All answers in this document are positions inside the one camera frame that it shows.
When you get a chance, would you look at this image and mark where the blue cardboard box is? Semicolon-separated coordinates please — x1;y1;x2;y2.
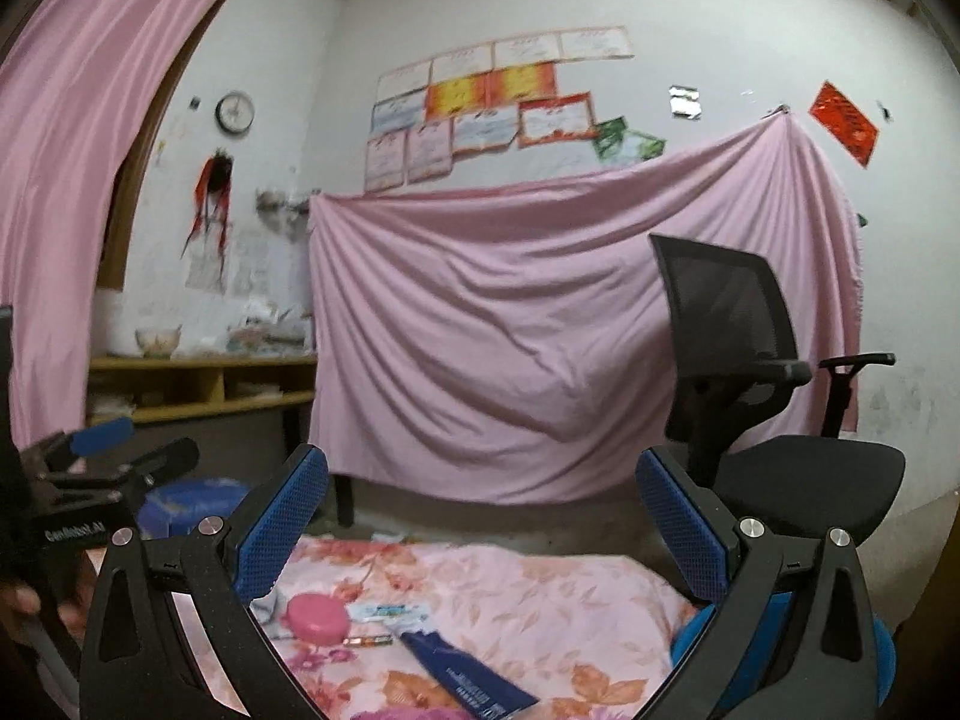
139;478;252;541

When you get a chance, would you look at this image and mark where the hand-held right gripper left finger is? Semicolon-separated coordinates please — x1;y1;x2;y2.
79;444;331;720

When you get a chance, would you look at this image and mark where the red black tassel ornament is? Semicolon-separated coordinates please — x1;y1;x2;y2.
182;152;235;256

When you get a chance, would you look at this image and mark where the white green printed wrapper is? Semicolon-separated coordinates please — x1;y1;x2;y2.
351;603;434;626

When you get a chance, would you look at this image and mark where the pink floral blanket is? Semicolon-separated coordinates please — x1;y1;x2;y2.
86;536;698;720

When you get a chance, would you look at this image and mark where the dark blue tube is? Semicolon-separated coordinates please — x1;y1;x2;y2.
400;630;539;720

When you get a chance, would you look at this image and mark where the black mesh office chair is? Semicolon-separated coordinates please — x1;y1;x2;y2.
649;234;907;541

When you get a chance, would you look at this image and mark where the person's left hand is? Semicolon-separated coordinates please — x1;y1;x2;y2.
0;585;92;635

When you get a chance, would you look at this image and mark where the wooden shelf desk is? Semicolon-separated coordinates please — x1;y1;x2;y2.
88;355;320;428

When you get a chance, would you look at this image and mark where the pink curtain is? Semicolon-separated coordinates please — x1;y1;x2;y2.
0;0;275;451

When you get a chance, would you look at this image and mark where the pink hanging sheet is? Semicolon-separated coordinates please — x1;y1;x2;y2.
306;116;863;505

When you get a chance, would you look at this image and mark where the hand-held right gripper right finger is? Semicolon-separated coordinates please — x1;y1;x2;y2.
635;446;886;720

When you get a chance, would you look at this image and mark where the round wall clock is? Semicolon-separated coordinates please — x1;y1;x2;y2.
216;91;256;134

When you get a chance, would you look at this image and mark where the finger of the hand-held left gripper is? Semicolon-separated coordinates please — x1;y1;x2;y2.
97;437;202;500
45;416;137;477

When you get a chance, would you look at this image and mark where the floral ceramic bowl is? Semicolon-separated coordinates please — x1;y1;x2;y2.
135;326;181;357

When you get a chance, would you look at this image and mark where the group of wall certificates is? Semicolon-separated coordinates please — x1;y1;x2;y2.
364;26;635;192

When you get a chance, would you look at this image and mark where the red diamond wall paper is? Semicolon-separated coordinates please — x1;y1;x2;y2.
808;80;880;168

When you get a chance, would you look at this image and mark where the white wall calendar sheet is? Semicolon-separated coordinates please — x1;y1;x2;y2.
186;236;271;297

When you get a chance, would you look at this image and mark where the green landscape photo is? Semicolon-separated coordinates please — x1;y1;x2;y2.
592;116;628;158
616;131;667;163

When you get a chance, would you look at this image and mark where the pink round case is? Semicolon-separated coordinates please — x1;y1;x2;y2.
287;592;350;644

